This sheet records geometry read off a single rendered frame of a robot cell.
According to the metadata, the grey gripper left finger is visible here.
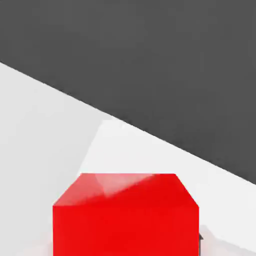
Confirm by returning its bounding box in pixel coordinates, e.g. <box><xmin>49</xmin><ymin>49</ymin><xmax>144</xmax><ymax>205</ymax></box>
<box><xmin>19</xmin><ymin>229</ymin><xmax>54</xmax><ymax>256</ymax></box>

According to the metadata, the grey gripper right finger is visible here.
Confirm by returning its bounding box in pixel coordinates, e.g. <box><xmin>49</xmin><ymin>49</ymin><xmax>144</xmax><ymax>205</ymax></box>
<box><xmin>199</xmin><ymin>224</ymin><xmax>256</xmax><ymax>256</ymax></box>

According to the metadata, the small red cube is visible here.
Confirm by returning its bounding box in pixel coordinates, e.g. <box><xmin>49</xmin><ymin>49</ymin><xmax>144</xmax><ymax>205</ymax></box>
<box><xmin>52</xmin><ymin>173</ymin><xmax>200</xmax><ymax>256</ymax></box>

